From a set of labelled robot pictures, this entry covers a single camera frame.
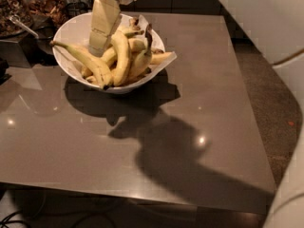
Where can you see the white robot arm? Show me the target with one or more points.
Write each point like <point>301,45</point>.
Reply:
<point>276,28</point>

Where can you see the glass jar with granola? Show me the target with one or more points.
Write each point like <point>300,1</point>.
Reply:
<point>18,8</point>

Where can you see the white ceramic bowl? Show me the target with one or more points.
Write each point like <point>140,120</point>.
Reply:
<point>76,32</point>

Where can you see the back yellow banana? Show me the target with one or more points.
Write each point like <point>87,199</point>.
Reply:
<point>136,45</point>

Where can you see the metal serving spoon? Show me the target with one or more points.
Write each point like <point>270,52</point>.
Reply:
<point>16,21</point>

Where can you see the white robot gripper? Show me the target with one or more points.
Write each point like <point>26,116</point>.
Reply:
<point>106,16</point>

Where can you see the far right yellow banana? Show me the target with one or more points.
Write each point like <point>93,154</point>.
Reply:
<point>158,58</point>

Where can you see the front left yellow banana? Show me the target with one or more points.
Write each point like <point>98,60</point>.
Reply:
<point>97,66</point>

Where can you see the right banana with dark stem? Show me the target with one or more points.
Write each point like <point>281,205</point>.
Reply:
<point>141,62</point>

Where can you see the curved yellow banana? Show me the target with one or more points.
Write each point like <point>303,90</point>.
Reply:
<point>120,43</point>

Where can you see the glass jar with dried fruit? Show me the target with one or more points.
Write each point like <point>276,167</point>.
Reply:
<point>53,9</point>

